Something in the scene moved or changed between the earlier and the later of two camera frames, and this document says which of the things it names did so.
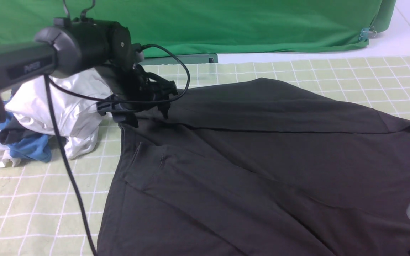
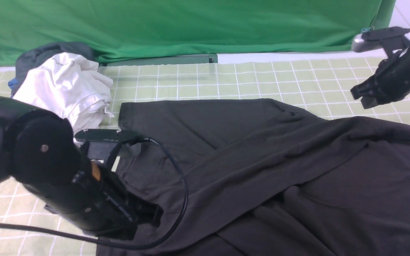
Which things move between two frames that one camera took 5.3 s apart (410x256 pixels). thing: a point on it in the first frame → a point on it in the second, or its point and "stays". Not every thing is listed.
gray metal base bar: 204,58 stays
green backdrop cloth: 171,27 stays
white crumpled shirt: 75,95 stays
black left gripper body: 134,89 → 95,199
